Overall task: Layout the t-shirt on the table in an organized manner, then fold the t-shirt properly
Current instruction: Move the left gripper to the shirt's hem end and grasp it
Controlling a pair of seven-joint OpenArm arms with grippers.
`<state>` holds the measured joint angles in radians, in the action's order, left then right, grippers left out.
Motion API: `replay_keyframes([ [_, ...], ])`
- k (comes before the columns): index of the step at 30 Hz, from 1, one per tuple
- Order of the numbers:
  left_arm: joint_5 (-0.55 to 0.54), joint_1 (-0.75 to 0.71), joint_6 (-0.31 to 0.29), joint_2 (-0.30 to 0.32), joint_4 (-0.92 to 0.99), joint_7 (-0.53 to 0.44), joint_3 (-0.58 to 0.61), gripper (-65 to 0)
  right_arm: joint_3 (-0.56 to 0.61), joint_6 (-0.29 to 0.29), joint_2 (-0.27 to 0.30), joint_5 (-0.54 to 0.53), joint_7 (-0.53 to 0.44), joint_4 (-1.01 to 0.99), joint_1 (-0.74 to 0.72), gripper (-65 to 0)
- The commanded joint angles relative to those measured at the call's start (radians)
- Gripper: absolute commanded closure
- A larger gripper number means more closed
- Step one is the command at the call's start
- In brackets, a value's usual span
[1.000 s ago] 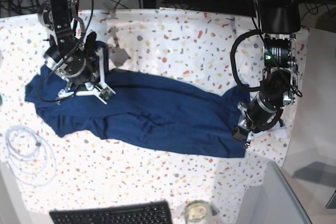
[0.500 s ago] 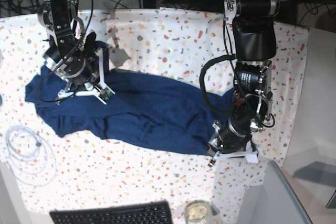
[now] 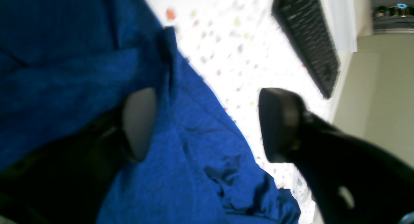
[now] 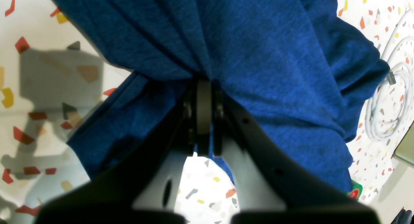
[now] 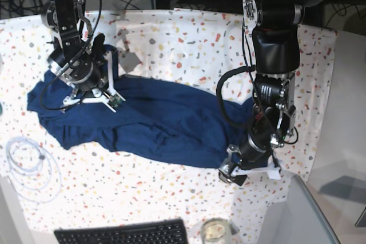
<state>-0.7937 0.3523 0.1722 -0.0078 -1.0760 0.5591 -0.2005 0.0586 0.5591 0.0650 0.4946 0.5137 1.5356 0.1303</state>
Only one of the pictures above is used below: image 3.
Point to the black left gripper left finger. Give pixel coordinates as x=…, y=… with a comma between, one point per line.
x=66, y=181

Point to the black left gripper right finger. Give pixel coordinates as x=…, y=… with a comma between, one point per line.
x=353, y=181

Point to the dark blue t-shirt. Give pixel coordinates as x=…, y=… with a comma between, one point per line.
x=64, y=63

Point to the black computer keyboard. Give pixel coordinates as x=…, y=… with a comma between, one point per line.
x=304, y=24

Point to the terrazzo patterned table cloth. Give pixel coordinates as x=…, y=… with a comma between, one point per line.
x=238, y=48

